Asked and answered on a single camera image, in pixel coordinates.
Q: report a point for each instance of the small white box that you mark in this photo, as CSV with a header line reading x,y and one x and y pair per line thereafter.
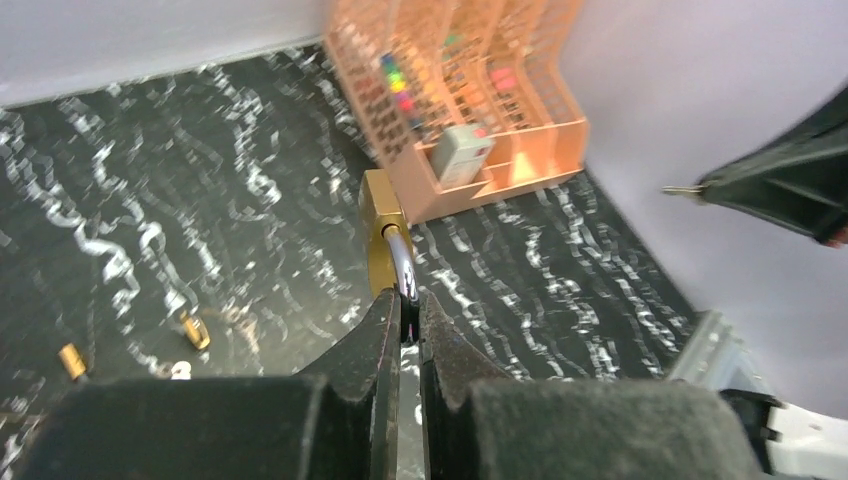
x,y
459,154

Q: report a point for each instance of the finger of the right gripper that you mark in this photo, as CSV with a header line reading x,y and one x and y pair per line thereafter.
x,y
797,181

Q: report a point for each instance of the large brass padlock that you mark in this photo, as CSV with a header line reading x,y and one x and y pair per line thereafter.
x,y
73,362

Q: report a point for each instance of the coloured marker set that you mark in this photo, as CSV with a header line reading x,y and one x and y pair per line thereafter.
x,y
399,88

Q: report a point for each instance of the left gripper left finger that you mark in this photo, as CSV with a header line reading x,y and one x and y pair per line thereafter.
x,y
335,419

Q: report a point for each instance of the small brass padlock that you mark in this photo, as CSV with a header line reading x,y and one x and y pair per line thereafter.
x,y
195,331

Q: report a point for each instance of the orange plastic file organizer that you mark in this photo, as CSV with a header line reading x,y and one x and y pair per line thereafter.
x,y
494,63

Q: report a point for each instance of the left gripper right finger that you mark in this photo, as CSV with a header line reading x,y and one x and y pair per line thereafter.
x,y
481,423

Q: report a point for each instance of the silver padlock key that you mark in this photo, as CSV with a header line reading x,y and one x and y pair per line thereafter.
x,y
692,192

